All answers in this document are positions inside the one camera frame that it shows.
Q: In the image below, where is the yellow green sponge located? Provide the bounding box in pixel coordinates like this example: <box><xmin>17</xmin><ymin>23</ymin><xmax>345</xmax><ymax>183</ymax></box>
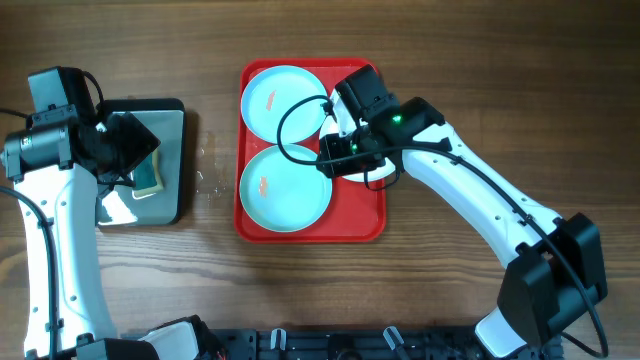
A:
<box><xmin>132</xmin><ymin>150</ymin><xmax>164</xmax><ymax>199</ymax></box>

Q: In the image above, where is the white plate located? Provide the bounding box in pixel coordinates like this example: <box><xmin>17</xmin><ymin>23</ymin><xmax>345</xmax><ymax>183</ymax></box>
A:
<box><xmin>319</xmin><ymin>89</ymin><xmax>396</xmax><ymax>182</ymax></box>

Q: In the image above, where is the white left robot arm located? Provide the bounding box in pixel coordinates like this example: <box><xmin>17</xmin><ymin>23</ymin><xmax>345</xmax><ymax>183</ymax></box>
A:
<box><xmin>1</xmin><ymin>113</ymin><xmax>221</xmax><ymax>359</ymax></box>

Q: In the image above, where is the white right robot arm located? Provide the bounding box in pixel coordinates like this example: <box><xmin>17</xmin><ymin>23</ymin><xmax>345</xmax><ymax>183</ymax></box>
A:
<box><xmin>318</xmin><ymin>95</ymin><xmax>609</xmax><ymax>358</ymax></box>

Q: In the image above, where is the red plastic tray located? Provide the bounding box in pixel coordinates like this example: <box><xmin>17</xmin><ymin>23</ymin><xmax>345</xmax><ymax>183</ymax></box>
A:
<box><xmin>233</xmin><ymin>57</ymin><xmax>387</xmax><ymax>244</ymax></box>

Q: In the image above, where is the black metal-lined tray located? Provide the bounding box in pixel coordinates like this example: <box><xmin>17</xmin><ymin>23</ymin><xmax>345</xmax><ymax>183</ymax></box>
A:
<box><xmin>97</xmin><ymin>98</ymin><xmax>186</xmax><ymax>227</ymax></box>

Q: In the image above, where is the light blue plate with stain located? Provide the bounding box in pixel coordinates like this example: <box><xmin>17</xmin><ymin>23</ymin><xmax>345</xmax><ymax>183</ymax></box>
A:
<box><xmin>240</xmin><ymin>64</ymin><xmax>330</xmax><ymax>145</ymax></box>

